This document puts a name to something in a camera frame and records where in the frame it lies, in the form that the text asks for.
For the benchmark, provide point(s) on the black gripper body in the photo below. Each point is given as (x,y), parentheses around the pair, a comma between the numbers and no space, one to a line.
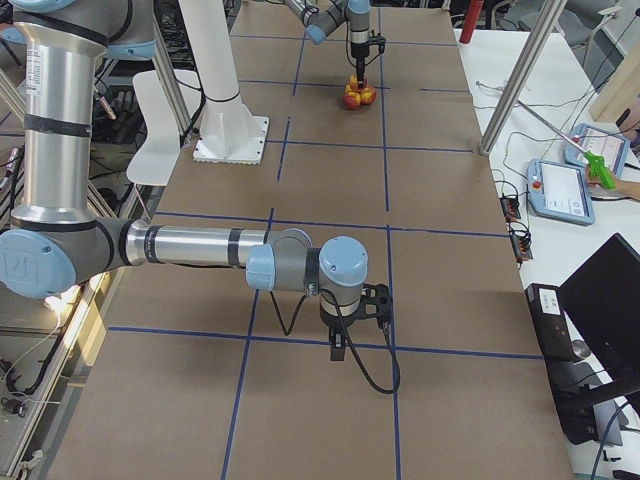
(358,52)
(338,321)

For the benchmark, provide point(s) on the lone red yellow apple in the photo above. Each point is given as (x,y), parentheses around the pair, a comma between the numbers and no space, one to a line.
(354,83)

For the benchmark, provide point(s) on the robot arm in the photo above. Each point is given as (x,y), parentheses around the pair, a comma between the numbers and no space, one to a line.
(62,232)
(320,24)

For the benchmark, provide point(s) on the left front red yellow apple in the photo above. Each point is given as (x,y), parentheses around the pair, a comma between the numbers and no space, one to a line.
(348,90)

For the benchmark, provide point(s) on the back red yellow apple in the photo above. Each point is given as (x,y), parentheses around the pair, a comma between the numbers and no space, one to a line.
(368,96)

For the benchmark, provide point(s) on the right front red apple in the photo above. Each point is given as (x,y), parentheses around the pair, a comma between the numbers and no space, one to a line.
(351,101)

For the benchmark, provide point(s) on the red cylinder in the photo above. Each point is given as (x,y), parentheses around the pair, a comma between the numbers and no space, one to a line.
(472,15)

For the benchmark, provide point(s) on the brown paper table cover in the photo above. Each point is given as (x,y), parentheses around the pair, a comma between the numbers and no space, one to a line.
(201,377)

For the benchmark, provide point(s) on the near orange connector board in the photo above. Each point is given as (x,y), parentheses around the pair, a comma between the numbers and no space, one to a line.
(520,237)

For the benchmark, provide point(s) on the orange connector board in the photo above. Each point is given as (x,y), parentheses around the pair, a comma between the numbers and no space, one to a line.
(509,200)
(520,237)

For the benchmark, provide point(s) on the far orange connector board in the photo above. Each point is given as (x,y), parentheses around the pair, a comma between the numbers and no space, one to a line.
(509,200)

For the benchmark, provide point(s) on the black computer box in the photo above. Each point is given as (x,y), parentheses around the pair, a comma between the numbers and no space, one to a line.
(585,405)

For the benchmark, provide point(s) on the near teach pendant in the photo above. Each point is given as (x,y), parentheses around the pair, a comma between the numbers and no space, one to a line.
(559,191)

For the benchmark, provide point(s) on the teach pendant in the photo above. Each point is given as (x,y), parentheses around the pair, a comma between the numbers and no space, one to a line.
(614,147)
(559,191)

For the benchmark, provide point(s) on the white chair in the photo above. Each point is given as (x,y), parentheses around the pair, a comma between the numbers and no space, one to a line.
(154,162)

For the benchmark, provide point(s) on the black monitor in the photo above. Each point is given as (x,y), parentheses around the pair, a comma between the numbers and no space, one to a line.
(601,299)

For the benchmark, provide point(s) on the green grabber tool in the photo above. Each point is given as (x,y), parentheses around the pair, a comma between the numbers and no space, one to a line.
(596,163)

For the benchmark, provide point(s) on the far teach pendant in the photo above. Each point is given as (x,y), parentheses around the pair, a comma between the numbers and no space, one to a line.
(614,147)

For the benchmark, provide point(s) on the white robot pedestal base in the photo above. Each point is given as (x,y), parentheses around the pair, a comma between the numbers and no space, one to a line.
(229,132)

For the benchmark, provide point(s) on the grey aluminium frame post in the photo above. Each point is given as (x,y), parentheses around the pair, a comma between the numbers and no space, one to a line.
(538,36)

